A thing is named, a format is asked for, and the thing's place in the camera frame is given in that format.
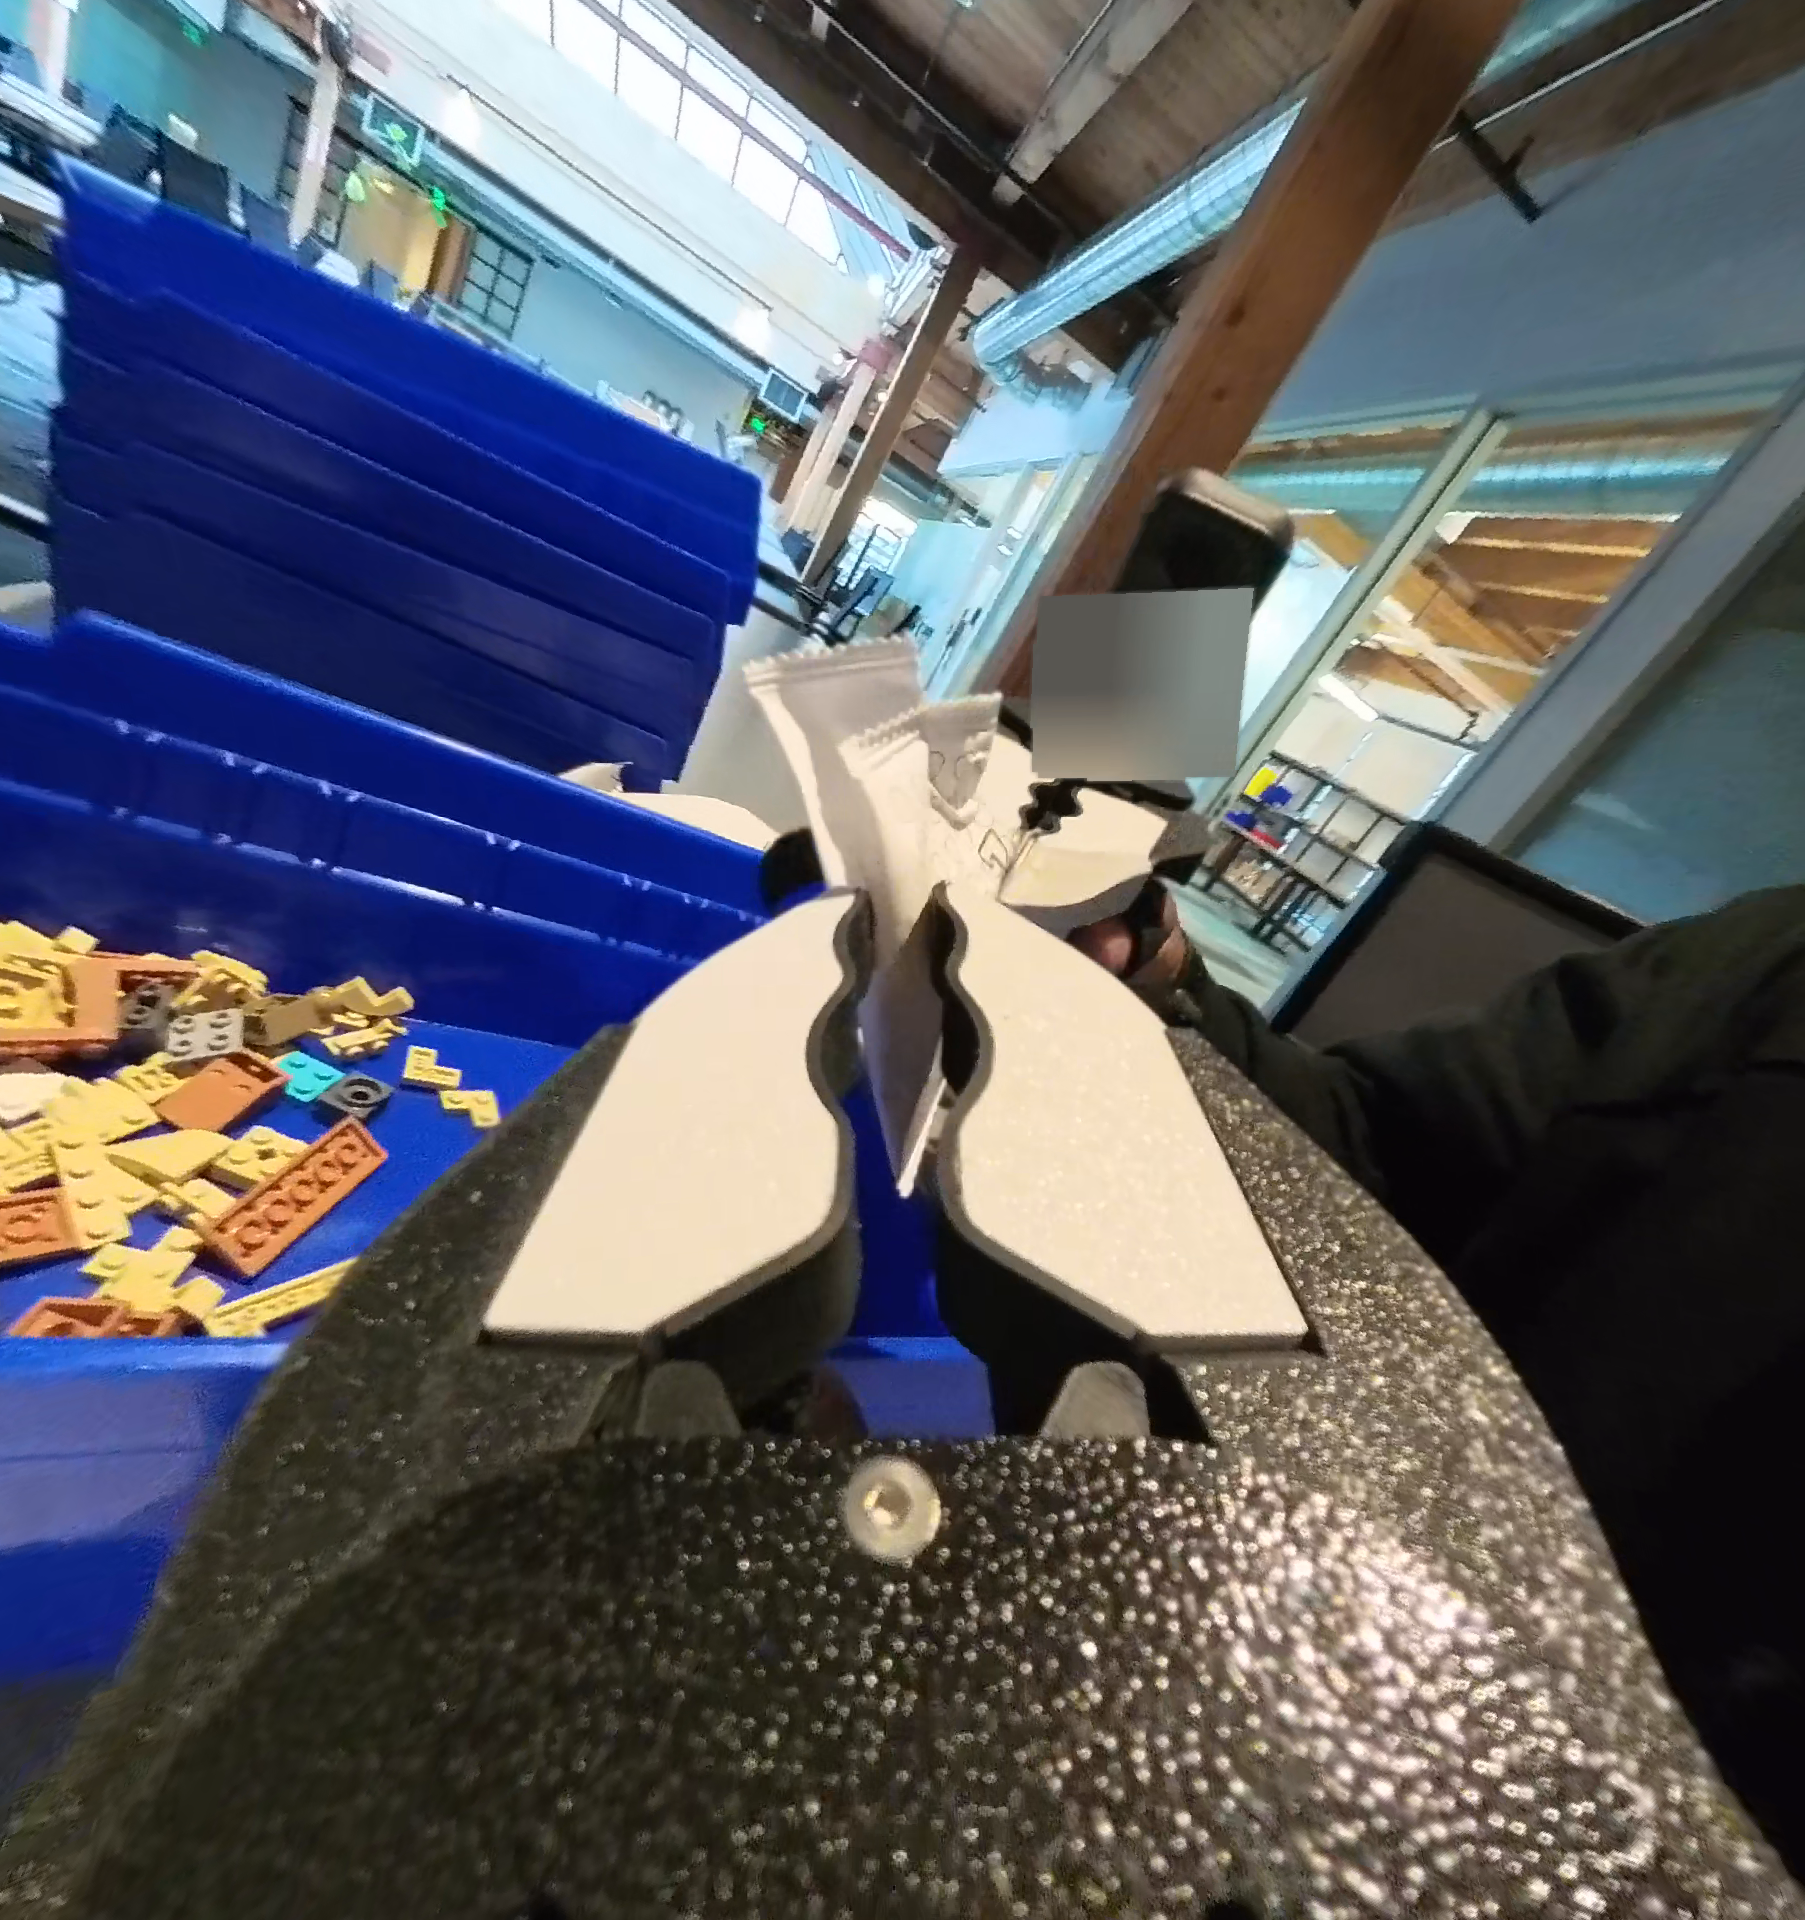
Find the slim wooden post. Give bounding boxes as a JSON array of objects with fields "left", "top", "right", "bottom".
[{"left": 801, "top": 243, "right": 982, "bottom": 583}]

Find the wooden pillar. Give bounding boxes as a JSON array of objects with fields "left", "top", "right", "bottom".
[{"left": 992, "top": 0, "right": 1523, "bottom": 709}]

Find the person's black jacket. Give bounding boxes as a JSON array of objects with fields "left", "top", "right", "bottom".
[{"left": 1442, "top": 884, "right": 1805, "bottom": 1920}]

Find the blue plastic bin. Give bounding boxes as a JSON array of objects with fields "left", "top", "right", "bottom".
[{"left": 0, "top": 598, "right": 993, "bottom": 1697}]

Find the person's right forearm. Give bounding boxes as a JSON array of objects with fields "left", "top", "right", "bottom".
[{"left": 1165, "top": 884, "right": 1805, "bottom": 1352}]

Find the pile of tan toy bricks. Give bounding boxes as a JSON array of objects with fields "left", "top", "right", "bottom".
[{"left": 0, "top": 910, "right": 506, "bottom": 1343}]

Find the brown long toy plate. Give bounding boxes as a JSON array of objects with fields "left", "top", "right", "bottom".
[{"left": 199, "top": 1116, "right": 390, "bottom": 1280}]

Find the stack of blue bins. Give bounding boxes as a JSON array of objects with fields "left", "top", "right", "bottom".
[{"left": 49, "top": 156, "right": 769, "bottom": 792}]

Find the silver ventilation duct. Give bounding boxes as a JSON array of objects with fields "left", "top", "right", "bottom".
[{"left": 974, "top": 102, "right": 1312, "bottom": 372}]

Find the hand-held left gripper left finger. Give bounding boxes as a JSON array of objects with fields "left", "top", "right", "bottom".
[{"left": 478, "top": 888, "right": 878, "bottom": 1343}]

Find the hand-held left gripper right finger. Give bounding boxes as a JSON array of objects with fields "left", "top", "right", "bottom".
[{"left": 924, "top": 884, "right": 1314, "bottom": 1362}]

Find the metal storage rack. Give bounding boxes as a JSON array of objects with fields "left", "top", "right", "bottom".
[{"left": 1210, "top": 753, "right": 1410, "bottom": 950}]

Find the black partition panel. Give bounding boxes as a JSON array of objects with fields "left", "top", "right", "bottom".
[{"left": 1275, "top": 819, "right": 1658, "bottom": 1039}]

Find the person's right hand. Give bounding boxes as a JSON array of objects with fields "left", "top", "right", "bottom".
[{"left": 1064, "top": 884, "right": 1206, "bottom": 1005}]

